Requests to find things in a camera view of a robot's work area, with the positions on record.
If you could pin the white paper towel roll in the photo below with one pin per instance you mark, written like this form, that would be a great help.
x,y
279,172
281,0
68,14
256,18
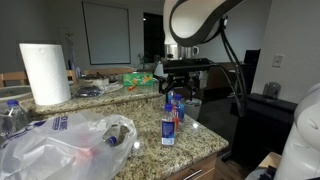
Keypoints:
x,y
45,73

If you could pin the silver kettle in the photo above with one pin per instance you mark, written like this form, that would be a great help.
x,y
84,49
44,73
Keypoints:
x,y
186,52

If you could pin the white light switch plate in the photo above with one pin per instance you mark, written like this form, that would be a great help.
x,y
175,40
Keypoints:
x,y
278,60

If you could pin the small green plant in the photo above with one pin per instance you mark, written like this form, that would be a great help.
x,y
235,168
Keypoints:
x,y
143,61

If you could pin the orange marker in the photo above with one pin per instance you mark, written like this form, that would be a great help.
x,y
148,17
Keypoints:
x,y
132,87

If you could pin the white food container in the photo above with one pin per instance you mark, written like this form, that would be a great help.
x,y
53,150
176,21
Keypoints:
x,y
100,81

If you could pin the black cabinet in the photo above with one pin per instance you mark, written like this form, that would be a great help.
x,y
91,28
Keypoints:
x,y
266,123

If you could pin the white projector screen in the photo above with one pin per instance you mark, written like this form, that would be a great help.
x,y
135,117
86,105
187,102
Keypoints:
x,y
106,33

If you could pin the dark wrapped item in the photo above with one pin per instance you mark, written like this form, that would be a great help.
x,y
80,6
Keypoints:
x,y
87,91

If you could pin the wooden counter cabinet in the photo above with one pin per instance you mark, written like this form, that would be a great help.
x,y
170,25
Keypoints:
x,y
206,165

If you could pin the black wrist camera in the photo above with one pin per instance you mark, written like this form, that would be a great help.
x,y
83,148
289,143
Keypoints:
x,y
186,66

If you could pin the green tissue box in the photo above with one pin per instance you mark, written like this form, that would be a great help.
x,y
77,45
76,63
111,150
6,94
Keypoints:
x,y
138,79

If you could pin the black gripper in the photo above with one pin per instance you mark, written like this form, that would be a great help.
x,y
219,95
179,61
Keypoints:
x,y
181,79

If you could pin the small white trash bin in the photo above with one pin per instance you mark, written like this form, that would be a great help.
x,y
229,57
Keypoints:
x,y
193,108

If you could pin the black office chair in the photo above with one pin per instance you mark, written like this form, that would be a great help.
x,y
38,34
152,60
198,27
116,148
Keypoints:
x,y
254,66

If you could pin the wooden desk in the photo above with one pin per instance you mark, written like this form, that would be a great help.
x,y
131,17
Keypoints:
x,y
216,81

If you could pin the grey glass jar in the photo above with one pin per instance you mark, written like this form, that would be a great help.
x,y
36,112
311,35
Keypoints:
x,y
271,90

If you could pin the clear plastic bag blue print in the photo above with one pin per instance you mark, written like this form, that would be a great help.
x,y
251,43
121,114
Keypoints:
x,y
60,153

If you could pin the clear water bottle blue cap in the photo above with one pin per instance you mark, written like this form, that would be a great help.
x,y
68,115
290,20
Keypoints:
x,y
15,118

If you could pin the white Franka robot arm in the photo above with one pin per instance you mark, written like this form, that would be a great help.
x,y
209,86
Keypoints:
x,y
193,20

